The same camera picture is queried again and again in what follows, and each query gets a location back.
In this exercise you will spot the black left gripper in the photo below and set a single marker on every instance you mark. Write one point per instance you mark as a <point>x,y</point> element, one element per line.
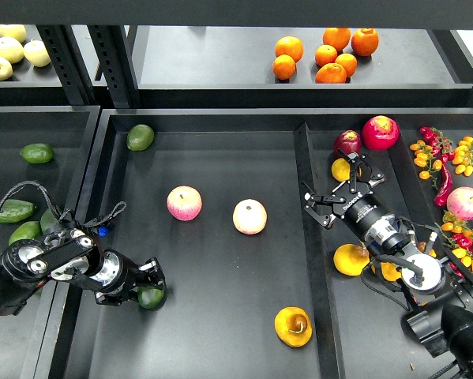
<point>118,278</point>

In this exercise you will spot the black centre tray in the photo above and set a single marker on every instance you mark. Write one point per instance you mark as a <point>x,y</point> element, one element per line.
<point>224,288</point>

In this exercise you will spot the bright red apple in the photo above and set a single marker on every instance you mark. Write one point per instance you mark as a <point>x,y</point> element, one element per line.
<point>380,133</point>

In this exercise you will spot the red chili pepper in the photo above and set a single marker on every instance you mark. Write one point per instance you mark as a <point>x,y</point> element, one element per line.
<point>445,188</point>

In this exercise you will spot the orange on shelf top right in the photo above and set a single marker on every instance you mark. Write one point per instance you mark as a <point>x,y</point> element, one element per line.
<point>365,41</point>

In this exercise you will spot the black shelf post left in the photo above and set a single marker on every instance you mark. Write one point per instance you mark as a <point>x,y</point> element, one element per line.
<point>68,63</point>

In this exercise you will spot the orange on shelf front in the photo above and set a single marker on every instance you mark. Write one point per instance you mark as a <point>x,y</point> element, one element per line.
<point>331,73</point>

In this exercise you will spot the dark green avocado left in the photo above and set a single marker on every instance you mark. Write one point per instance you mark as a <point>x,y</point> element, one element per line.
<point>15,210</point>

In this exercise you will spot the yellow pear under right arm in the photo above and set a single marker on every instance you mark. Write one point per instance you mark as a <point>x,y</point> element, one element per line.
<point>389,271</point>

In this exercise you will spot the black left tray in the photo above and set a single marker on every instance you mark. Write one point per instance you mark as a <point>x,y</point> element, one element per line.
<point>28,340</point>

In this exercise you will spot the green avocado upper left tray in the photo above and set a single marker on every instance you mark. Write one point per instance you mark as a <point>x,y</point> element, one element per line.
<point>37,153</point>

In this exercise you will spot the black tray divider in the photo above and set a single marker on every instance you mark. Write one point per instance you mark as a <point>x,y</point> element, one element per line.
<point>326,325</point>

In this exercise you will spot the pink apple right side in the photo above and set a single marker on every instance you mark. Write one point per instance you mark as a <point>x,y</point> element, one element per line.
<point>460,203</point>

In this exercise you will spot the black shelf post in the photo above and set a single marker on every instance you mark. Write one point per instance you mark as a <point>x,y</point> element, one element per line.
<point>68,63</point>
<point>115,60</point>

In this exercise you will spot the mixed cherry tomatoes right edge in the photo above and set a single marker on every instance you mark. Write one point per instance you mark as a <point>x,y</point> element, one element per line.
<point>458,236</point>

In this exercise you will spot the black shelf post centre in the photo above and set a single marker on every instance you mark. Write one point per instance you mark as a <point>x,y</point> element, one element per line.
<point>115,60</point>

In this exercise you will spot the orange cherry tomato bunch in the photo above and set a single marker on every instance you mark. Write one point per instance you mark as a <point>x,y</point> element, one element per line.
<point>427,159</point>

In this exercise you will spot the dark red apple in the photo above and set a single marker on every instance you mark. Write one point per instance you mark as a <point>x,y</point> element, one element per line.
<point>348,142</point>

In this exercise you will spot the yellow pear right tray left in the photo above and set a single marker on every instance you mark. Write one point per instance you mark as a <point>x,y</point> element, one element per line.
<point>351,259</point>

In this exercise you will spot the orange on shelf right centre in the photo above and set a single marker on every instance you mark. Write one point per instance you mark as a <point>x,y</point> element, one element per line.
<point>349,62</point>

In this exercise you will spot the orange on shelf far left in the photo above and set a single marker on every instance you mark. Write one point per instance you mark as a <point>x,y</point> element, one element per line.
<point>291,46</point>

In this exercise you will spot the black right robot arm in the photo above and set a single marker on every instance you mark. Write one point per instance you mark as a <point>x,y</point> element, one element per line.
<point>368,329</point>

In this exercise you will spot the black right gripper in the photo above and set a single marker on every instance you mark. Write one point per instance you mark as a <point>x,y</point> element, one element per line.
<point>353,201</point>

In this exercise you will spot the orange on shelf top middle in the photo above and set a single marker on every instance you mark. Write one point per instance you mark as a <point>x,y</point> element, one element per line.
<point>338,38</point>

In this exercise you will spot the pale pink apple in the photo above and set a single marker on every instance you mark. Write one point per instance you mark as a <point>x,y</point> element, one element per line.
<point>249,217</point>

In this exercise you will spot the green avocado by tray wall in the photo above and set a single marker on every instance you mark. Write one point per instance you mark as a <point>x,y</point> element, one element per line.
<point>49,222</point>

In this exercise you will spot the red cherry tomato bunch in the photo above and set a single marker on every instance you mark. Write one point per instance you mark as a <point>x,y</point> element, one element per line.
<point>436,144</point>

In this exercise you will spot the yellow cherry tomato bunch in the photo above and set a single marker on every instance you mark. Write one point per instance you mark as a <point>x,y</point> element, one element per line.
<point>463,157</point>

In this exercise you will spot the pale yellow pear right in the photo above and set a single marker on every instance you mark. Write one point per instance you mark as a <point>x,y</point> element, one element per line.
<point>36,53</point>

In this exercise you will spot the green avocado at tray corner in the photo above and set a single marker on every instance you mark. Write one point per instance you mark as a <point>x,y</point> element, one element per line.
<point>140,137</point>

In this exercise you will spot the orange on shelf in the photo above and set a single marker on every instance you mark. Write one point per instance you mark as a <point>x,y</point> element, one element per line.
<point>349,62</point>
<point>338,38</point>
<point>284,67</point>
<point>331,73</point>
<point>325,54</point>
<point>291,46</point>
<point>365,41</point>

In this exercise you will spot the orange on shelf lower left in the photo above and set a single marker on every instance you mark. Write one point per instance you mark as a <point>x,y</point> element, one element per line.
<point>284,67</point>

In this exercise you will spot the pink red apple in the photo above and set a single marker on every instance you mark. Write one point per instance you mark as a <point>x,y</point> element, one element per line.
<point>184,203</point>

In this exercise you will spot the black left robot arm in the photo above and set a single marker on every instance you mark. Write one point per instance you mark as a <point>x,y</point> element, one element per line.
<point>70,252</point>

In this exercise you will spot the black tray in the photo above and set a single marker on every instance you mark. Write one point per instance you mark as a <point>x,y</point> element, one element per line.
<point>28,340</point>
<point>224,288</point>

